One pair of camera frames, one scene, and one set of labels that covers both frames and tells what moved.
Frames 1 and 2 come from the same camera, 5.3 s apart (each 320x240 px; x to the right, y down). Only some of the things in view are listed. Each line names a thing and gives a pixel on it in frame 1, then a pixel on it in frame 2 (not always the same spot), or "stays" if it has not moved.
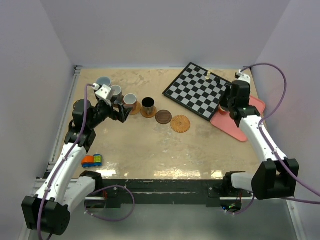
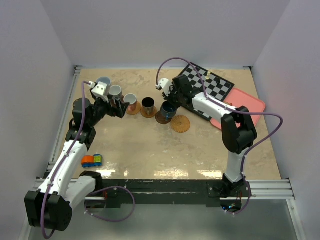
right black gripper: (221, 101) to (168, 97)
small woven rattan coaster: (137, 109) stays
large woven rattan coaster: (180, 123) stays
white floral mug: (130, 101) stays
